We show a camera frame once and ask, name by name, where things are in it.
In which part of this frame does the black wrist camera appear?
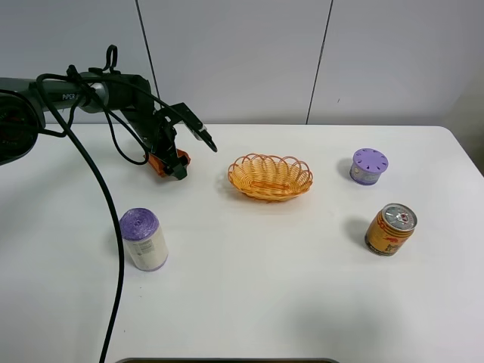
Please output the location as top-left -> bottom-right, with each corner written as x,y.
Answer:
171,103 -> 218,152

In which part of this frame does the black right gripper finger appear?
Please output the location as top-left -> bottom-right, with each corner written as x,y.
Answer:
153,154 -> 171,175

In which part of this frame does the purple and white roll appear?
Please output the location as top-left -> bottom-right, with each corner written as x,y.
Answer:
119,208 -> 169,271

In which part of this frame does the black cable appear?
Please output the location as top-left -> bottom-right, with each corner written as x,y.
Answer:
36,44 -> 160,363

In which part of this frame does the dark robot arm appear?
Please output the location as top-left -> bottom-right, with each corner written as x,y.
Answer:
1,69 -> 202,180

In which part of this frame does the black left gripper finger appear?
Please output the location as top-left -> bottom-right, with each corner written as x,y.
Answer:
168,157 -> 188,180

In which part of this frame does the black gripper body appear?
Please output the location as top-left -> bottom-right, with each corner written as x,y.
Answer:
142,109 -> 178,164

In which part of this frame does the gold drink can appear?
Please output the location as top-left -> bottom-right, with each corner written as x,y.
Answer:
365,203 -> 417,256

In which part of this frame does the purple lidded small container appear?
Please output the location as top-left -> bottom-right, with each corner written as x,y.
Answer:
349,147 -> 389,185

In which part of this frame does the orange waffle piece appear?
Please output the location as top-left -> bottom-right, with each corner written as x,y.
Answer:
148,149 -> 191,178

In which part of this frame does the orange woven basket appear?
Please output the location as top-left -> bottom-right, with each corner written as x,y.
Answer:
228,154 -> 313,202

